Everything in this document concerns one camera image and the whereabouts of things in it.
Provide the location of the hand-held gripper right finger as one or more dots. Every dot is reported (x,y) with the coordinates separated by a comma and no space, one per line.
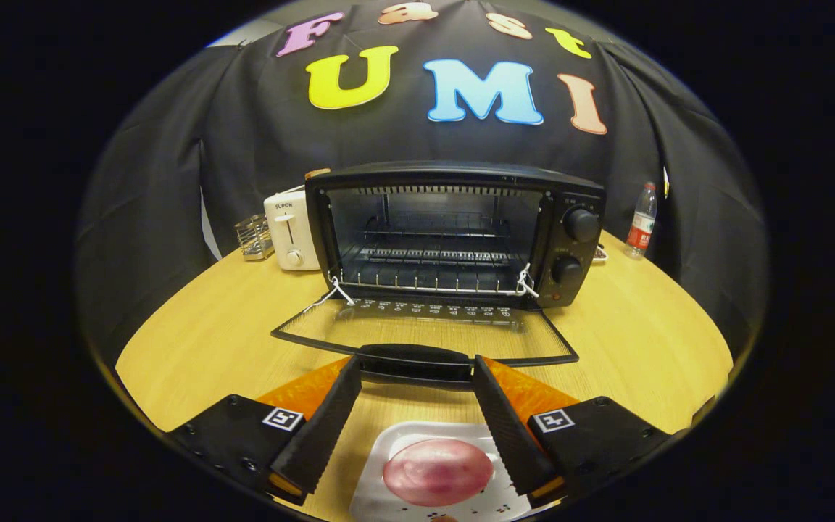
(508,435)

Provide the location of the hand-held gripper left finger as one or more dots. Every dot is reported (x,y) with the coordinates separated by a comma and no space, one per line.
(323,435)

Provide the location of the pink round food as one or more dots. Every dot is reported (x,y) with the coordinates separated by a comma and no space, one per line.
(438,471)

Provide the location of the white rectangular plate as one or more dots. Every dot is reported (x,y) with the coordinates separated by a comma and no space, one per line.
(388,500)

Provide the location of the black toaster oven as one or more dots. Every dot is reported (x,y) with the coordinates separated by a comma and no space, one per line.
(461,174)

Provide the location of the white pop-up toaster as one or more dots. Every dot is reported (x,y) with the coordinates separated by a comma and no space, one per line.
(288,239)

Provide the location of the plastic bottle with red label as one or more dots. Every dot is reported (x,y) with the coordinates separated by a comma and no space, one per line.
(641,228)

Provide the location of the bread slice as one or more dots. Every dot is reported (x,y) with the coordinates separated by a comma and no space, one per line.
(317,174)

